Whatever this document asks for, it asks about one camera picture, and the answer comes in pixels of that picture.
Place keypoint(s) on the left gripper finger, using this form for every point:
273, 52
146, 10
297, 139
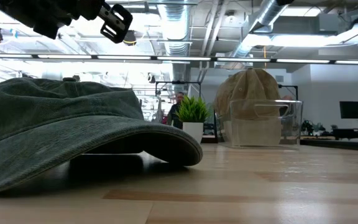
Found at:
128, 25

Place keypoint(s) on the grey-green baseball cap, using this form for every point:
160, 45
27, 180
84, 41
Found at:
57, 124

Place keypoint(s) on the clear plastic bin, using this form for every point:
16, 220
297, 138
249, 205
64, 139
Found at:
291, 130
151, 109

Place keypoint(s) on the person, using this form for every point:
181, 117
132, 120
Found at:
174, 112

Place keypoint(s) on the linear ceiling light strip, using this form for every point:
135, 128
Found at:
244, 59

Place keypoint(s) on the green plant in white pot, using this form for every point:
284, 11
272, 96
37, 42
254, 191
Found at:
193, 132

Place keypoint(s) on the small dark background machinery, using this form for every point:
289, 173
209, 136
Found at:
312, 127

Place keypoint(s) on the black computer monitor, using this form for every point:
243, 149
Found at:
352, 109

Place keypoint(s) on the black background desk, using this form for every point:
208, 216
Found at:
353, 131

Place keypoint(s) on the silver spiral air duct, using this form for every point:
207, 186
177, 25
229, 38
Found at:
269, 12

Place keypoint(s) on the grey rectangular air duct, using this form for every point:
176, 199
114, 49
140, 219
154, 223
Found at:
306, 25

